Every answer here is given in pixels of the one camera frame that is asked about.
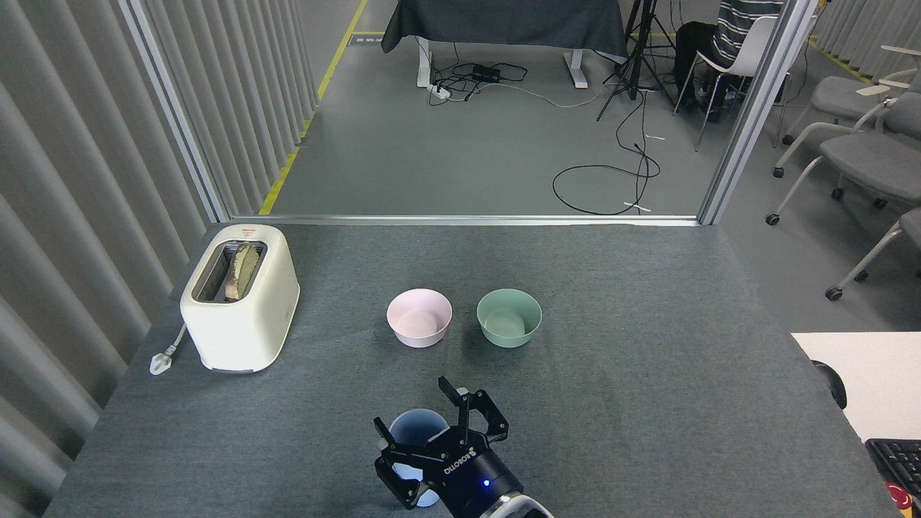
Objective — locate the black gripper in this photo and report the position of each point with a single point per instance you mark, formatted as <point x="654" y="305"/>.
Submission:
<point x="471" y="478"/>

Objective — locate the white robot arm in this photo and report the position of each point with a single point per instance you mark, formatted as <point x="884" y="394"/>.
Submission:
<point x="525" y="507"/>

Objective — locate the pink bowl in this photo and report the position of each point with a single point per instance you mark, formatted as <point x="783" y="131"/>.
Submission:
<point x="419" y="320"/>

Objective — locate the green bowl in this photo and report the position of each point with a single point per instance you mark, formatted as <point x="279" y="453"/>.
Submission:
<point x="509" y="321"/>

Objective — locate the cream white toaster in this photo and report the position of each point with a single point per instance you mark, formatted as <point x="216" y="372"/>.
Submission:
<point x="245" y="331"/>

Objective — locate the toasted bread slice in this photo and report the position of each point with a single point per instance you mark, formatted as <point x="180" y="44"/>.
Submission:
<point x="242" y="272"/>

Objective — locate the white power strip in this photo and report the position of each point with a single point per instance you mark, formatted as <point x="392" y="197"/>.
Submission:
<point x="439" y="91"/>

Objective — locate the black power strip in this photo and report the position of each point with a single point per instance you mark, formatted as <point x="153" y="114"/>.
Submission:
<point x="486" y="73"/>

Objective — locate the white table leg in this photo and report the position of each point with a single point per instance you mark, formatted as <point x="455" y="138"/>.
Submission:
<point x="575" y="70"/>
<point x="424" y="65"/>

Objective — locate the black computer mouse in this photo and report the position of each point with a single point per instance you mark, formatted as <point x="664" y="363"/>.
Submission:
<point x="835" y="385"/>

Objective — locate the dark grey table cloth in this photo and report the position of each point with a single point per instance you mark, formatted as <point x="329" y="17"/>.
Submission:
<point x="504" y="21"/>

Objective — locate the black tripod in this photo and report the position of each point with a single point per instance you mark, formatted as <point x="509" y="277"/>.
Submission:
<point x="634" y="57"/>

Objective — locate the white desk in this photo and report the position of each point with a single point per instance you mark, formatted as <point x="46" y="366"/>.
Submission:
<point x="878" y="374"/>

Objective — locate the black keyboard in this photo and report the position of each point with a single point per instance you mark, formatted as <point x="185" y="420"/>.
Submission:
<point x="899" y="460"/>

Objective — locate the red round object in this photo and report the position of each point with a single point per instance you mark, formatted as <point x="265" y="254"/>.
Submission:
<point x="899" y="496"/>

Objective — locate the grey office chair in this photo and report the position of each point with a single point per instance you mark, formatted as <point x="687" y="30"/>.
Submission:
<point x="874" y="255"/>
<point x="870" y="162"/>
<point x="845" y="97"/>

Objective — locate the white plastic chair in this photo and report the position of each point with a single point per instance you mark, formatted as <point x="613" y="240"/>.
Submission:
<point x="752" y="54"/>

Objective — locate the person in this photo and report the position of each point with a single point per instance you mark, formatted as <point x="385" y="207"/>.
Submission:
<point x="741" y="25"/>

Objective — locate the silver frame rail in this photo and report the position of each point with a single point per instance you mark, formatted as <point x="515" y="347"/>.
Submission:
<point x="468" y="220"/>

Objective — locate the silver frame post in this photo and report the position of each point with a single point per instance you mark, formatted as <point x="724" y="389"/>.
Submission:
<point x="755" y="108"/>
<point x="176" y="115"/>

